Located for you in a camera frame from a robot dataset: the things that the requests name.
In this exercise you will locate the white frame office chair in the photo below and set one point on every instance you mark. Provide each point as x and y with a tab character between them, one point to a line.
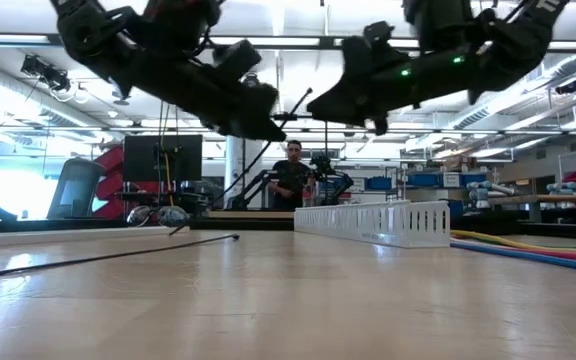
75	190

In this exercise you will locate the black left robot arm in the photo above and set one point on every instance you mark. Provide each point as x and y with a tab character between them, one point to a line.
93	30

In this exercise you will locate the person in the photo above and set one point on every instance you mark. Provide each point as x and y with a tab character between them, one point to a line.
290	175

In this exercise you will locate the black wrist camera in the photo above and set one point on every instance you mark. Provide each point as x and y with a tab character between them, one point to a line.
378	36
235	57

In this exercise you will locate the wooden workbench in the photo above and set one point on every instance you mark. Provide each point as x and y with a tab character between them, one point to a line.
568	199

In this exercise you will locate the blue storage bin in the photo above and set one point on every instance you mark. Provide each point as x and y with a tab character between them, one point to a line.
473	179
423	180
379	183

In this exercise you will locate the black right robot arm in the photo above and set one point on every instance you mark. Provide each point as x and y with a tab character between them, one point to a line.
518	45

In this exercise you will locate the black background robot arm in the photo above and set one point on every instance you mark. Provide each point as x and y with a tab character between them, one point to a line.
253	187
333	175

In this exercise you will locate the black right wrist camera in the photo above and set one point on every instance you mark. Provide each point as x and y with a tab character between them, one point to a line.
378	36

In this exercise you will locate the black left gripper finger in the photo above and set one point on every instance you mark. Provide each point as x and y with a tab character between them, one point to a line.
263	102
248	127

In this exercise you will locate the black monitor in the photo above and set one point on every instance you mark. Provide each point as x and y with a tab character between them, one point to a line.
143	157

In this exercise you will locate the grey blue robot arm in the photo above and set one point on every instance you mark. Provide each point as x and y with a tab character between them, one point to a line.
483	195
568	189

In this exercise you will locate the small black round camera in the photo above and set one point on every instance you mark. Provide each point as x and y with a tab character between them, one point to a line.
252	83

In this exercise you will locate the black security camera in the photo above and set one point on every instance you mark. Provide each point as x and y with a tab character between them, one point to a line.
567	87

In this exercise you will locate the clear safety glasses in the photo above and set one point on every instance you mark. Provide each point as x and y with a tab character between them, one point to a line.
173	216

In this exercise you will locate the red metal stand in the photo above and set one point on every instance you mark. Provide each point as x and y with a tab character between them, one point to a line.
110	185

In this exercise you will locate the black camera rig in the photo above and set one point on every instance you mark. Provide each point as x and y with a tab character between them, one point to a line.
43	72

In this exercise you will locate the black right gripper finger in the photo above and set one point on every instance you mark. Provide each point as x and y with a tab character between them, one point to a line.
330	107
380	125

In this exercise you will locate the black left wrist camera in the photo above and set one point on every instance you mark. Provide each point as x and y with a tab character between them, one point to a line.
235	57

